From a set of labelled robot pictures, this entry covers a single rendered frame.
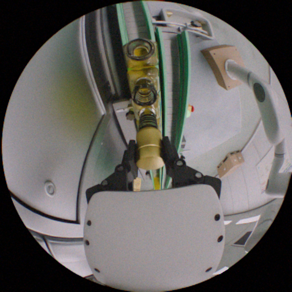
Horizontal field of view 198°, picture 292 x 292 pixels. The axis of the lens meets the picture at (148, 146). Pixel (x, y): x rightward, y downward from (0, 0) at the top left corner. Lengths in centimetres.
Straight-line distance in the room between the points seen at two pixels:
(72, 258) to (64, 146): 20
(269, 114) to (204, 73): 41
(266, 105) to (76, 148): 45
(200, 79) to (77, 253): 75
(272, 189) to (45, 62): 57
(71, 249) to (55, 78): 26
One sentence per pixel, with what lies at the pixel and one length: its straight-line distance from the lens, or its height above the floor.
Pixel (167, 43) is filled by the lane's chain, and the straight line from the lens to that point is 38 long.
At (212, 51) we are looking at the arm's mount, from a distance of 52.
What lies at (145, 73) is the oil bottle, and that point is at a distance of 16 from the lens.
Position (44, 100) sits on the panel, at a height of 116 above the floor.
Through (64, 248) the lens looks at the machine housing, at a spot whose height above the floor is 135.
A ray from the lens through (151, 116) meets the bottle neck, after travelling 15.
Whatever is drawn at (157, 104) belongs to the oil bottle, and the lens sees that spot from 18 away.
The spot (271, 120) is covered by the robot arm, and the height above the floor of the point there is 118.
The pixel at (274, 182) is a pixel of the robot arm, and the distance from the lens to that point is 40.
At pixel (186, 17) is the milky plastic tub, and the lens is 63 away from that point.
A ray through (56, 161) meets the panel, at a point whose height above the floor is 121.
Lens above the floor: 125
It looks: 38 degrees down
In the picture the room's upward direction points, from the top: 177 degrees clockwise
